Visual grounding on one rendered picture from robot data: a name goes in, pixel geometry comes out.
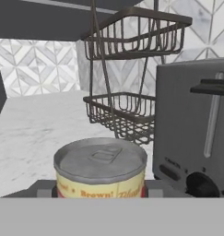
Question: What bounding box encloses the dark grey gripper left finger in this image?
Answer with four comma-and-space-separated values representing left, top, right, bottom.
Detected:
2, 180, 58, 199

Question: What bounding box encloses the grey toaster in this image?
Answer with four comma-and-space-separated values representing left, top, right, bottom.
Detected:
152, 57, 224, 199

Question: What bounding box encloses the yellow canned food tin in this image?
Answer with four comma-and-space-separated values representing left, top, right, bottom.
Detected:
53, 136, 148, 199

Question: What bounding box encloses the dark grey wall cabinet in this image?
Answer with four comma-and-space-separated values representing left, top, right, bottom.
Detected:
0, 0, 145, 42

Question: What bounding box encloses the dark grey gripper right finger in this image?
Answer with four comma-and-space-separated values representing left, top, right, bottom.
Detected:
144, 179, 191, 199

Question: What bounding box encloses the dark wire two-tier basket stand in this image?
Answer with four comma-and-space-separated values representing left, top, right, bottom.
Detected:
80, 0, 194, 147

